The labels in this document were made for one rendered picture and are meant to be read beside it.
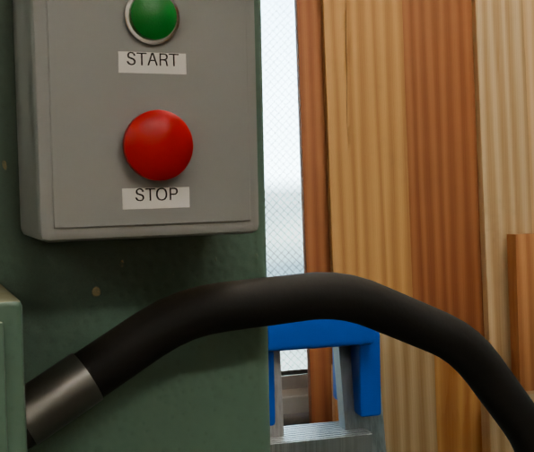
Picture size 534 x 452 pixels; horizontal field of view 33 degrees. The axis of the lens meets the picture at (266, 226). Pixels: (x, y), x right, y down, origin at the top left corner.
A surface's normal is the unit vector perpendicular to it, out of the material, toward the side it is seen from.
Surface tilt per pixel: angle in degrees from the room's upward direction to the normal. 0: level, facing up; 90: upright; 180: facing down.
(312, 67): 87
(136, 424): 90
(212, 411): 90
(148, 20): 92
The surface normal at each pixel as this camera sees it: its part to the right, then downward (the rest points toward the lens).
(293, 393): -0.02, -1.00
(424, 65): 0.27, -0.01
